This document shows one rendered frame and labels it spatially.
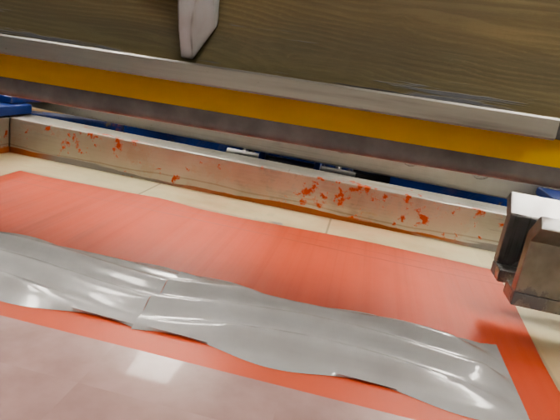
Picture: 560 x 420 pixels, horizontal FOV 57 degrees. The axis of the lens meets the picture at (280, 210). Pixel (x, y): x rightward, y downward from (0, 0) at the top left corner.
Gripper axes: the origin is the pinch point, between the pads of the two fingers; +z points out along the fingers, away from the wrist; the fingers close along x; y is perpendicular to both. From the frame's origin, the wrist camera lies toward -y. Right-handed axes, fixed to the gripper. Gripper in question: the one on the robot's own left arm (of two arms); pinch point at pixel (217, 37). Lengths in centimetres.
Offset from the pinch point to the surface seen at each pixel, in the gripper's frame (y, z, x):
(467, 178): -19.6, 8.5, -24.3
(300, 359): -8.2, 13.3, 7.6
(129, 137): 13.2, 10.1, -18.7
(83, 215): 9.7, 13.6, -4.8
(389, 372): -12.2, 13.1, 7.3
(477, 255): -20.2, 13.4, -15.3
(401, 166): -13.1, 8.6, -24.3
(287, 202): -3.3, 12.8, -17.4
